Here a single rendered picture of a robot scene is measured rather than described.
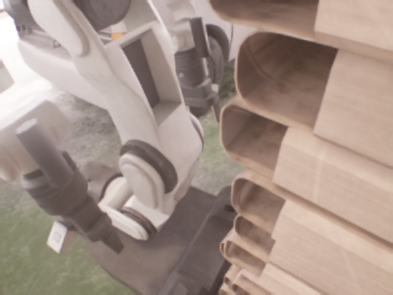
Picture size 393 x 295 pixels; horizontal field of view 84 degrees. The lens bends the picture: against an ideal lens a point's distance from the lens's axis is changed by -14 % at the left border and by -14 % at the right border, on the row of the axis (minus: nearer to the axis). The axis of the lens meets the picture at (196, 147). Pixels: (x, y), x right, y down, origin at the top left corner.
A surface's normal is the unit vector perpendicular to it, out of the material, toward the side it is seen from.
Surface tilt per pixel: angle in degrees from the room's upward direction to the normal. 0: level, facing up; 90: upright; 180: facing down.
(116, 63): 66
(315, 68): 0
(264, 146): 0
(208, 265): 0
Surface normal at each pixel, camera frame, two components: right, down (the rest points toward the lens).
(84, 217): 0.84, 0.15
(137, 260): -0.05, -0.73
